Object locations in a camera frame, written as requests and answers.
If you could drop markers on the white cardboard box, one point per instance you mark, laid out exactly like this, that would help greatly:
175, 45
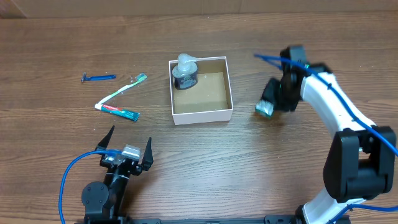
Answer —
210, 100

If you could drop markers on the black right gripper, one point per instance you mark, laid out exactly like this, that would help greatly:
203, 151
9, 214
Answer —
270, 96

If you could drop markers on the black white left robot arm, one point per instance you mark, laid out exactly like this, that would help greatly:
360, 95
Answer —
103, 200

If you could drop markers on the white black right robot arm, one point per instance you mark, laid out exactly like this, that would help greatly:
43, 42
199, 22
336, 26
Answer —
361, 160

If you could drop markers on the green white soap bar pack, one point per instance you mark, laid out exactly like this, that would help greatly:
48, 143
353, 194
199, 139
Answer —
265, 108

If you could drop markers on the white green toothbrush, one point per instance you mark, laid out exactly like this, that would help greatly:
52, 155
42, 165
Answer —
139, 79

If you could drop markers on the green red toothpaste tube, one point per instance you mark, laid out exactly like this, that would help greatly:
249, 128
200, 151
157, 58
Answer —
132, 115

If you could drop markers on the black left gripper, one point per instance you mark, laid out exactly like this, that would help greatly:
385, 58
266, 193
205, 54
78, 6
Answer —
147, 160

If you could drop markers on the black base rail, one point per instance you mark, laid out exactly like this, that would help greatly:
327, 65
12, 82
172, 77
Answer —
214, 220

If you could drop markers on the blue disposable razor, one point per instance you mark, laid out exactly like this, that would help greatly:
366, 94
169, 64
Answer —
85, 78

